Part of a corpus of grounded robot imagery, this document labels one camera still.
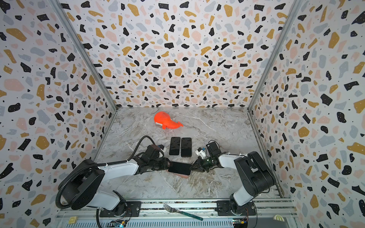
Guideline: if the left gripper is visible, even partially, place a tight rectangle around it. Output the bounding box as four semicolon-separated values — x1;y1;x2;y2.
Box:
148;157;174;171

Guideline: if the light blue phone case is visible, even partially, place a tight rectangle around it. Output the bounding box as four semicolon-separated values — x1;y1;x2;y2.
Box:
169;136;182;156

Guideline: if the pink phone case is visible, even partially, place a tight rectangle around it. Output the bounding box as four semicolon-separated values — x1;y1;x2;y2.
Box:
170;173;189;179

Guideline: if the black phone case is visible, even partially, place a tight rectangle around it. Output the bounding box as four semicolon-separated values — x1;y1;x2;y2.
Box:
181;137;192;158

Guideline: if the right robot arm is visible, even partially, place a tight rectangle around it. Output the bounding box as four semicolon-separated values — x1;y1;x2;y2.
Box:
190;140;276;215

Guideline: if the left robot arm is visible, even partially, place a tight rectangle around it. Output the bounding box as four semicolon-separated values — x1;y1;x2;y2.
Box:
55;144;170;217

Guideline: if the red whale toy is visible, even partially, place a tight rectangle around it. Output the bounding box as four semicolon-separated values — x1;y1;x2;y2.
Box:
154;112;183;129

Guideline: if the green circuit board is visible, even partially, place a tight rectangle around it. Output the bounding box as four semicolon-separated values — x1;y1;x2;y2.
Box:
107;220;127;228

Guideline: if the white striped round object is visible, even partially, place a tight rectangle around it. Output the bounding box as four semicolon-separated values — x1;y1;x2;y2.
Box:
273;214;285;222

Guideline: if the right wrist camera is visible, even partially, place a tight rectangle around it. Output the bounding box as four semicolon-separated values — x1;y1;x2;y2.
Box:
195;147;207;159

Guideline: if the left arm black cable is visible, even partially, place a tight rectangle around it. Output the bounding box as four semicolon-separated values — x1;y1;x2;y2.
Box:
128;135;156;162

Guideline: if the metal fork green handle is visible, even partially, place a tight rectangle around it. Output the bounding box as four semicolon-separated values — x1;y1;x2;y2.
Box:
163;204;203;221

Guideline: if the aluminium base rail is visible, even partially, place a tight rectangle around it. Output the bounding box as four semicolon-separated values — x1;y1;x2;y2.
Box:
52;198;301;228

